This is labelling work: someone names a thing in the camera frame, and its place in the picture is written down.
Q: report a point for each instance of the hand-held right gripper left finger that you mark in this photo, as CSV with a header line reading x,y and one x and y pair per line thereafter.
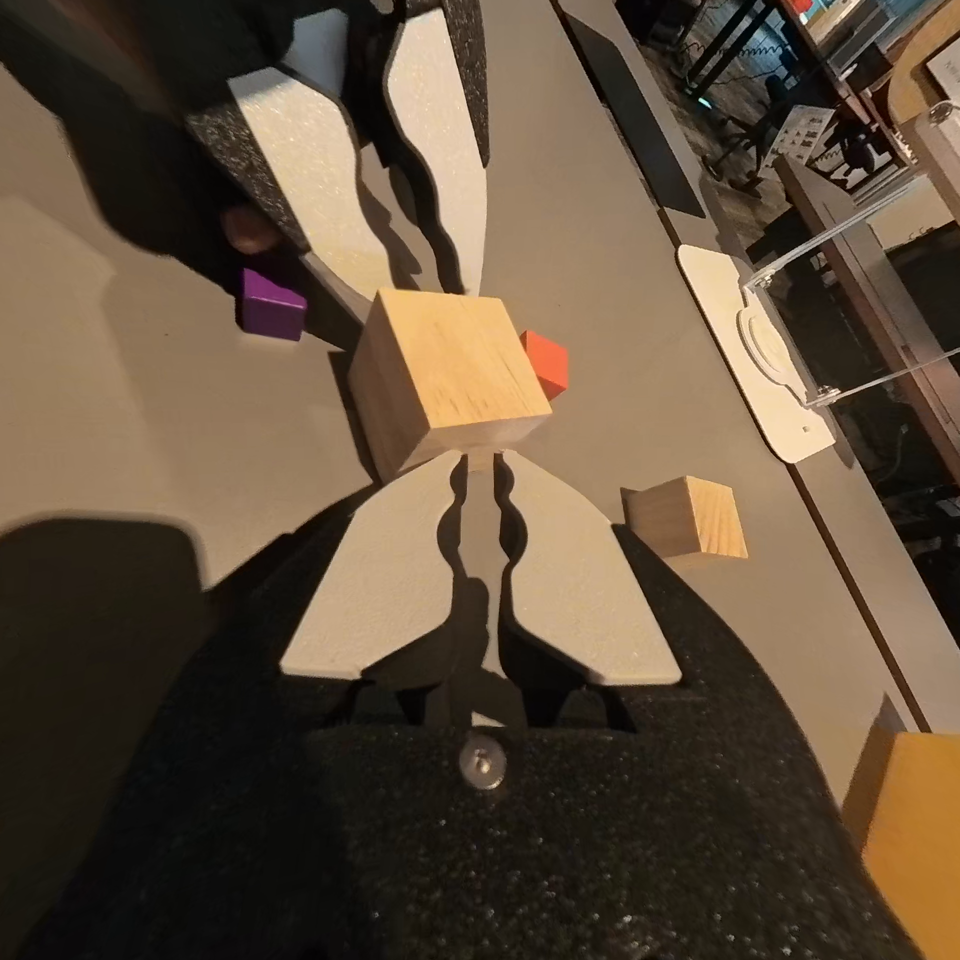
x,y
382,585

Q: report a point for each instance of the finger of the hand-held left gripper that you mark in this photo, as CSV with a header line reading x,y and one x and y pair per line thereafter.
x,y
307,165
450,135

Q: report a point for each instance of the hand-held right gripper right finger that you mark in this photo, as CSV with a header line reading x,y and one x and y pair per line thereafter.
x,y
585,600

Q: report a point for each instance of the large natural wooden cube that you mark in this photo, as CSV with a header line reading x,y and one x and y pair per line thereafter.
x,y
450,367

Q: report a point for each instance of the person's left hand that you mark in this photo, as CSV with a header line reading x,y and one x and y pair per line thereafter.
x,y
251,226

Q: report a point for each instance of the small natural wooden cube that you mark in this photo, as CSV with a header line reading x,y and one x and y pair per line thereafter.
x,y
697,521

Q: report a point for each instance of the small purple wooden cube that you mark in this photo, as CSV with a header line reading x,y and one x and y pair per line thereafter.
x,y
271,307

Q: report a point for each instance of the small red wooden cube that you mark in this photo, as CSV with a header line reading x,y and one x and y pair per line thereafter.
x,y
546,360

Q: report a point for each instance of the white printed sign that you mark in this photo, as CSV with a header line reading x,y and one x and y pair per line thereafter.
x,y
802,135

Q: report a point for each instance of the yellow plastic box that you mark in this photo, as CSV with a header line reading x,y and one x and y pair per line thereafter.
x,y
915,840

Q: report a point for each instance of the round wooden table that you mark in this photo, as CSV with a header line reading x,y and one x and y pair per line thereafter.
x,y
919,67

